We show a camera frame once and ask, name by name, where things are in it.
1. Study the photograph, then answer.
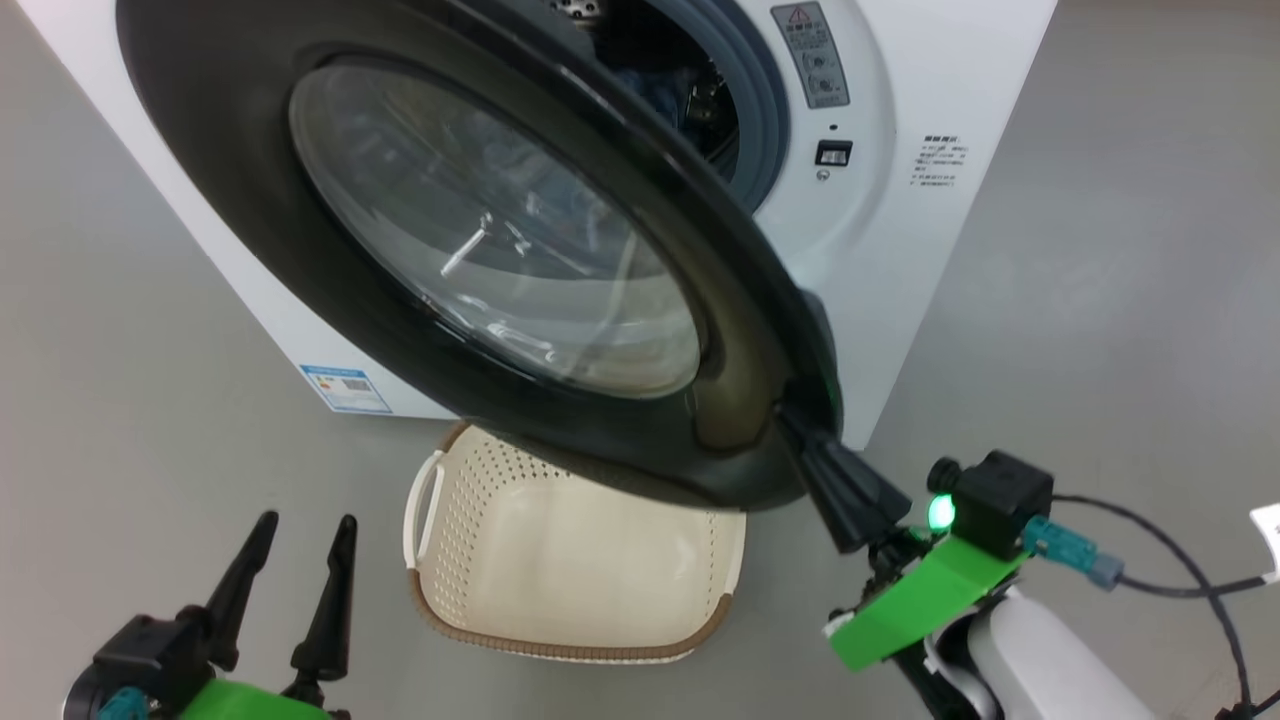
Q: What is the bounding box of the blue energy label sticker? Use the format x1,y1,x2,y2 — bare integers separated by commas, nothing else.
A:
298,363,394,415

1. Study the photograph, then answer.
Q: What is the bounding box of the teal left camera connector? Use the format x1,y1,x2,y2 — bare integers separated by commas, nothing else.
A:
97,686,152,720

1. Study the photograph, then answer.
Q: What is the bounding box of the grey warning sticker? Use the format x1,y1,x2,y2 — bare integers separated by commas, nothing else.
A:
769,0,852,110

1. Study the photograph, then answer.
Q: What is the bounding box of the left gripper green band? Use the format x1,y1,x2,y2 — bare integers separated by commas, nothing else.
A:
178,510,359,720

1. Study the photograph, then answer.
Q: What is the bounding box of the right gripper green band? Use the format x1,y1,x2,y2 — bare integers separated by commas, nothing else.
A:
775,402,1023,673

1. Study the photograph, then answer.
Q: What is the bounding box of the cream perforated laundry basket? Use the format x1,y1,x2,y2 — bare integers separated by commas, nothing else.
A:
402,422,749,665

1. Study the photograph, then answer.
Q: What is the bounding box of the teal camera connector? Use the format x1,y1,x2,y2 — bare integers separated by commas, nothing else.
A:
97,686,152,720
1022,514,1127,592

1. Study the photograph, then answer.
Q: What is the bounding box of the grey rubber door gasket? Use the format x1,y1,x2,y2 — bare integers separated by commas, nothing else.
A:
590,0,792,217

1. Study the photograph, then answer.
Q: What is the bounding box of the black round glass washer door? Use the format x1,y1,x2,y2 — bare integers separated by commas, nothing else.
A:
115,0,847,514

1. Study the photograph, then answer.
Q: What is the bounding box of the white cable tag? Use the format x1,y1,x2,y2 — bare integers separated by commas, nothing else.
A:
1249,502,1280,584

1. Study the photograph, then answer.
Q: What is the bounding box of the teal right camera connector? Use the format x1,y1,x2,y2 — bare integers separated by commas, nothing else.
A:
1022,514,1127,592

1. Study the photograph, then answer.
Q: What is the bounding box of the white front-load washing machine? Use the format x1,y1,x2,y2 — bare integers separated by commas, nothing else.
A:
15,0,1059,451

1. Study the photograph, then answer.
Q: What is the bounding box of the blue cartoon print garment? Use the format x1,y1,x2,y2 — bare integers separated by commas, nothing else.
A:
615,65,701,121

